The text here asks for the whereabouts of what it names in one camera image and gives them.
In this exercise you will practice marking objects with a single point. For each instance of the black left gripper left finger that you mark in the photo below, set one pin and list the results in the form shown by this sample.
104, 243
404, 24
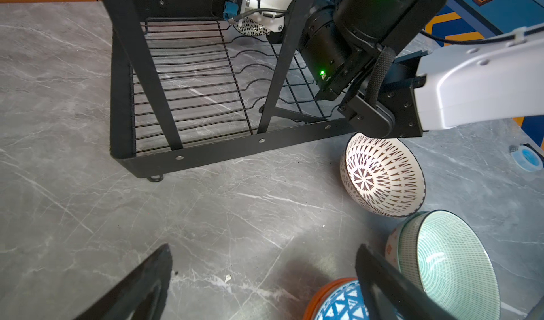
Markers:
142, 294

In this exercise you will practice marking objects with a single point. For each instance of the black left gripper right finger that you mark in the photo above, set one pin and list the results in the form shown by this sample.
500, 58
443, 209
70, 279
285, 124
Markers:
387, 293

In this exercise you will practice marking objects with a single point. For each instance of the blue triangle patterned bowl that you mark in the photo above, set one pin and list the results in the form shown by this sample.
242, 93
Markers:
344, 303

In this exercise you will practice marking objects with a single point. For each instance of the beige brown patterned bowl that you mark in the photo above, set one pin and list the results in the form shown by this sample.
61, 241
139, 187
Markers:
247, 26

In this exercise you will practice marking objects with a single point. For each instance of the orange bowl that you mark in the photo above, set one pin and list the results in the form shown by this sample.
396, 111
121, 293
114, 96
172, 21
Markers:
319, 298

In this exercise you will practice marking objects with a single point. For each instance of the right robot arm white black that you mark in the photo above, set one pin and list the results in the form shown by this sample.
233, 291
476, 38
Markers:
353, 48

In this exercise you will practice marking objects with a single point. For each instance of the mint green bowl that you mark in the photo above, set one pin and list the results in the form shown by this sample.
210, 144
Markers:
442, 255

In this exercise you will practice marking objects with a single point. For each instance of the white maroon patterned bowl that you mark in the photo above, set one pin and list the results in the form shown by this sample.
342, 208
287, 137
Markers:
383, 176

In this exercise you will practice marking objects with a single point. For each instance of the black wire dish rack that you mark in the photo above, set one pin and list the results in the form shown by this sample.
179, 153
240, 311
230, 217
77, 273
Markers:
188, 90

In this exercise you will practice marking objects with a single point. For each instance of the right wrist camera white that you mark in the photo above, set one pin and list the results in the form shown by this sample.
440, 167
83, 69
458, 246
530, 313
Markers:
269, 13

